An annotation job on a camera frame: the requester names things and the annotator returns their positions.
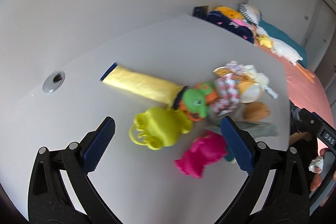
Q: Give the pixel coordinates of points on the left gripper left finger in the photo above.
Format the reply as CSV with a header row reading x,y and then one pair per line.
x,y
60,190

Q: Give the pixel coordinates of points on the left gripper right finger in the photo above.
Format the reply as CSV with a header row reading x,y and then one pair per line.
x,y
275,190

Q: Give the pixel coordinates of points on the white plastic tag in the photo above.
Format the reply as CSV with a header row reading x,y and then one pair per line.
x,y
270,92

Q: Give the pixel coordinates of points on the teal cardboard box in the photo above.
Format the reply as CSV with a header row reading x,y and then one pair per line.
x,y
256,129

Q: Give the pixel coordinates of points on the brown plush ball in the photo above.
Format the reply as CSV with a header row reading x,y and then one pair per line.
x,y
255,111

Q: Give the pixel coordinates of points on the cream fluffy plush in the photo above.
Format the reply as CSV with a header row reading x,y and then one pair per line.
x,y
260,78

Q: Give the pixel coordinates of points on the pink plastic toy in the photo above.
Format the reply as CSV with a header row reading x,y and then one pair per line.
x,y
204,151

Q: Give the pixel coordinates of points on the purple white flower scrunchie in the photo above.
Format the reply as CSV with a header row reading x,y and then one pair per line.
x,y
235,67

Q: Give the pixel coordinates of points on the yellow-green plastic toy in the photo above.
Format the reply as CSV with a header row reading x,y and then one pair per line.
x,y
158,127

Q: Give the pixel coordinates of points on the green frog carrot toy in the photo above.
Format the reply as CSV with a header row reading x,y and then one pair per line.
x,y
195,101

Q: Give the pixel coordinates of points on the yellow snack wrapper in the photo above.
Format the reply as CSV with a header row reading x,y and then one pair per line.
x,y
147,86

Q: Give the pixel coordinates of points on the black lined cardboard trash bin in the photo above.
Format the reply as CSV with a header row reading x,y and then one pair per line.
x,y
299,130

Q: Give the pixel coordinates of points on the pink bed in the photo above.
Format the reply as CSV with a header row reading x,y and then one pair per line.
x,y
301,91

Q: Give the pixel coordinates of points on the white goose plush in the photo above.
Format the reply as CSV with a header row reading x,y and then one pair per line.
x,y
282,49

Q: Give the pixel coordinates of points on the white closet door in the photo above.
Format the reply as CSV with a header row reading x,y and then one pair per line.
x,y
320,34

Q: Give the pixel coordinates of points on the yellow duck plush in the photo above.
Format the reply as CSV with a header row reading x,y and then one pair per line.
x,y
265,41

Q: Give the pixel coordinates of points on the teal pillow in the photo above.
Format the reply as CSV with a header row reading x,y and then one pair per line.
x,y
274,32

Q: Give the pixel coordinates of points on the metal table grommet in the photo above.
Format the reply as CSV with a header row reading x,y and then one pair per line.
x,y
53,82

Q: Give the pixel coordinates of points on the checkered grey pillow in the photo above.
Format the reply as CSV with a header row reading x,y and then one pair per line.
x,y
250,13

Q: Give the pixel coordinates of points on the pink folded clothes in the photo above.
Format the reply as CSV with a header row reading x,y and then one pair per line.
x,y
248,25

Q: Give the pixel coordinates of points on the yellow plush blanket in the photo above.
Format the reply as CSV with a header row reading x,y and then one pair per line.
x,y
229,12

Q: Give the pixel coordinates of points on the navy patterned blanket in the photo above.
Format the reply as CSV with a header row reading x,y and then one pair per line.
x,y
220,20

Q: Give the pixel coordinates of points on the black wall socket panel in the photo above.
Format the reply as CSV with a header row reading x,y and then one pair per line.
x,y
200,12

